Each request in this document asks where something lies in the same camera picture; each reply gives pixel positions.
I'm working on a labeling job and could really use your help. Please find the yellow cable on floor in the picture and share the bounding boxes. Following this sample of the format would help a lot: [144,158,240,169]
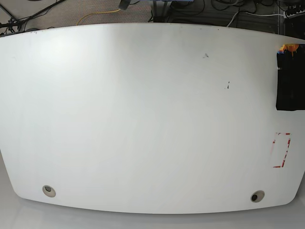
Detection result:
[76,8,122,26]

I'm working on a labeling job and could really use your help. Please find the black T-shirt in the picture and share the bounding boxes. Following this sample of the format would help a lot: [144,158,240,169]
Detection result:
[276,44,305,111]

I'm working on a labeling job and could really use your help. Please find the right table cable grommet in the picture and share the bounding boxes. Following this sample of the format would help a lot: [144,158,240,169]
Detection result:
[251,190,265,203]

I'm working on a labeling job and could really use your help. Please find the left table cable grommet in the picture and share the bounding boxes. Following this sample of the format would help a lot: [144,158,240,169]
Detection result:
[42,185,56,198]

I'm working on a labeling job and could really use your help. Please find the red tape rectangle marking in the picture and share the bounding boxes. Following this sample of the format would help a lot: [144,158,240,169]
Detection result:
[271,132,292,168]

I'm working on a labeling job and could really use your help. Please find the table cable grommet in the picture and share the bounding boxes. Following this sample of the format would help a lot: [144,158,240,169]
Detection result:
[42,185,56,198]
[251,190,265,203]

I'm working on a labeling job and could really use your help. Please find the white power strip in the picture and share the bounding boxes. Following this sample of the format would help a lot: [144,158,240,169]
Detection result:
[284,4,305,19]

